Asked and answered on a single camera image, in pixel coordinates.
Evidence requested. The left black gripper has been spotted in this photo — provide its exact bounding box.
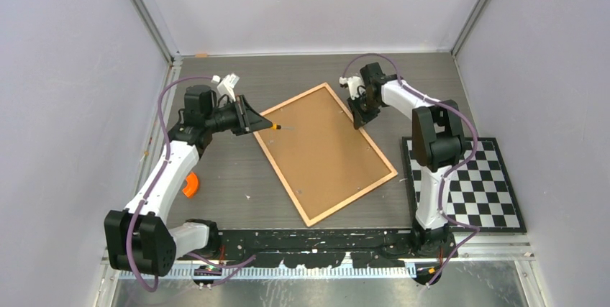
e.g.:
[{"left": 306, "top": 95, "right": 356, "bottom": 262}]
[{"left": 205, "top": 96, "right": 271, "bottom": 137}]

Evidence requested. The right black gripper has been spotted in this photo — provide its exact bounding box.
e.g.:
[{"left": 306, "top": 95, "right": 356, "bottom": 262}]
[{"left": 347, "top": 91, "right": 382, "bottom": 128}]

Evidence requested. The orange handled screwdriver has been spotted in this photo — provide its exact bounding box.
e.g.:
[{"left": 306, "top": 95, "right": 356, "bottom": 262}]
[{"left": 270, "top": 124, "right": 294, "bottom": 130}]

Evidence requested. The wooden picture frame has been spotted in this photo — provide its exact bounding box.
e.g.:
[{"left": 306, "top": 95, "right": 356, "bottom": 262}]
[{"left": 254, "top": 83, "right": 398, "bottom": 226}]

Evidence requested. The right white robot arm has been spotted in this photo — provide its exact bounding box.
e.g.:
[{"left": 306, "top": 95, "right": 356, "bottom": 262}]
[{"left": 339, "top": 63, "right": 466, "bottom": 257}]

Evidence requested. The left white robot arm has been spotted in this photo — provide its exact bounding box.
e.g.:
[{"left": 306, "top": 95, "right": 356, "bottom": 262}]
[{"left": 104, "top": 85, "right": 280, "bottom": 277}]

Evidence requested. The orange curved plastic piece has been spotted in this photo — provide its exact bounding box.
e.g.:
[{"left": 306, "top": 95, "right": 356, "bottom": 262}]
[{"left": 182, "top": 172, "right": 200, "bottom": 198}]

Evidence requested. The black white checkerboard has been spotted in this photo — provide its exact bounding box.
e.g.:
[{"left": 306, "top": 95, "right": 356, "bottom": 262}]
[{"left": 401, "top": 136, "right": 528, "bottom": 234}]

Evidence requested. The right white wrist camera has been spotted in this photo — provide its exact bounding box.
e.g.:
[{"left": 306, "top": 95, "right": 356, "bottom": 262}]
[{"left": 339, "top": 76, "right": 365, "bottom": 100}]

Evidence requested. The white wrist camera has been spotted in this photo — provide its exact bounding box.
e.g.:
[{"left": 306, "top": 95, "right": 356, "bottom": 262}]
[
  {"left": 339, "top": 76, "right": 365, "bottom": 100},
  {"left": 211, "top": 73, "right": 240, "bottom": 101}
]

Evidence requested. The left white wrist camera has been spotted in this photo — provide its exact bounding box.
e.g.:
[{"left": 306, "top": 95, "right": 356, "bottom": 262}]
[{"left": 211, "top": 73, "right": 240, "bottom": 101}]

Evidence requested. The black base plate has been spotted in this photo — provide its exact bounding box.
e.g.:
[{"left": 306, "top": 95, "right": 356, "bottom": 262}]
[{"left": 196, "top": 229, "right": 458, "bottom": 269}]

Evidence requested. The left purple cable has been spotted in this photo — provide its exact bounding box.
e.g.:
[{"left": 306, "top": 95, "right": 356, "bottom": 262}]
[{"left": 125, "top": 75, "right": 256, "bottom": 293}]

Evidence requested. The aluminium rail front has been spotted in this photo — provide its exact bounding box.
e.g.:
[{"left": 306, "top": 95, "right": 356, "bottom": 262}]
[{"left": 100, "top": 233, "right": 536, "bottom": 281}]

